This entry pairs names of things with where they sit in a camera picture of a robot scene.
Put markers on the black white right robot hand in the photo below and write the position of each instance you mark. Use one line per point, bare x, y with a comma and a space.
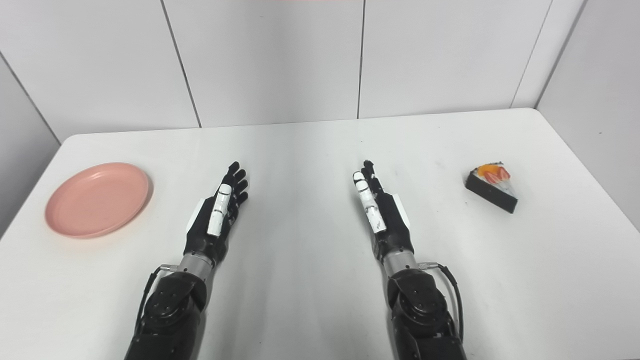
395, 225

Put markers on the pink round plate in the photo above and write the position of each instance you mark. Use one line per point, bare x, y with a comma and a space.
97, 200

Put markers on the chocolate fruit cake slice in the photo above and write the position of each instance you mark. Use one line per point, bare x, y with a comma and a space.
492, 192

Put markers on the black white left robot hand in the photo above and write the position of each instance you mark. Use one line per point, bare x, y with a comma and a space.
207, 237

